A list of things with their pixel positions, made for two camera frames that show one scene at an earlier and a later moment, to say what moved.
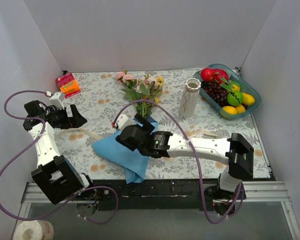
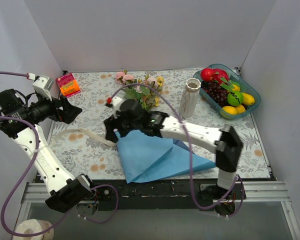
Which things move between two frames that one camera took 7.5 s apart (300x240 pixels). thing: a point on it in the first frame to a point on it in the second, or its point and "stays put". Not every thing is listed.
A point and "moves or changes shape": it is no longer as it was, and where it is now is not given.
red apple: x=206 y=74 stays put
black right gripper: x=134 y=129 to x=115 y=124
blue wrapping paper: x=134 y=163 moves or changes shape
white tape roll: x=34 y=230 stays put
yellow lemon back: x=236 y=88 stays put
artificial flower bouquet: x=147 y=89 stays put
